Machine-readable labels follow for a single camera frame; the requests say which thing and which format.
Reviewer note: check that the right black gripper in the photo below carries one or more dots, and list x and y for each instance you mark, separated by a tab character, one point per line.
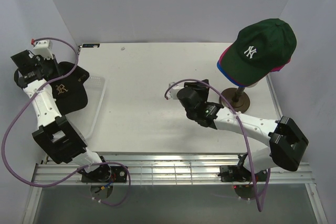
200	87

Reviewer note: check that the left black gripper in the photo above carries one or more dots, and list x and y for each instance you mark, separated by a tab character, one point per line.
39	60

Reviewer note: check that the black baseball cap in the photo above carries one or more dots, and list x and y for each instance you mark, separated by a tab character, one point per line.
70	93

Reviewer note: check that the blue baseball cap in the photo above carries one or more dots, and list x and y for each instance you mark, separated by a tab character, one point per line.
228	77

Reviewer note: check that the dark brown mannequin stand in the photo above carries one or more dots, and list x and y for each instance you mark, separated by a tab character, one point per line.
238	98

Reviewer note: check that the dark green baseball cap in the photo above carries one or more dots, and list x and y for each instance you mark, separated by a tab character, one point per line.
258	49

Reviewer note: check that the pink baseball cap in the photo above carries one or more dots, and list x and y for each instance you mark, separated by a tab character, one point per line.
273	70

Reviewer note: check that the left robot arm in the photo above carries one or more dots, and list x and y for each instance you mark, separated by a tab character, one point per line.
55	134

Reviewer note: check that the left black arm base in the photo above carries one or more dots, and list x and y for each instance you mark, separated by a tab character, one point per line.
105	174

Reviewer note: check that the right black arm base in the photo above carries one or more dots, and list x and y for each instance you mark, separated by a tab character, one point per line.
235	173

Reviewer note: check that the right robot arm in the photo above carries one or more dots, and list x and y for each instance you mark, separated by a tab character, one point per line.
284	140

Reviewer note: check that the small black label sticker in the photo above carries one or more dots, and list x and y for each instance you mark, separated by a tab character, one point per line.
94	45

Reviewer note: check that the white plastic basket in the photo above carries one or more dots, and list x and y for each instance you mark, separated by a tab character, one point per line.
95	88

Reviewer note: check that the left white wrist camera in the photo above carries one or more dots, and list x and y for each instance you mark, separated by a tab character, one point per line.
43	48

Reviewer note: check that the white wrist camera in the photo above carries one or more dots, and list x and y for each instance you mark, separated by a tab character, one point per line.
43	48
172	91

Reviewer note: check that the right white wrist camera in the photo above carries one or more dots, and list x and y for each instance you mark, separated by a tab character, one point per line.
172	91

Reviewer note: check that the aluminium rail frame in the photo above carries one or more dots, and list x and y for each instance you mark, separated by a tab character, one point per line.
181	188

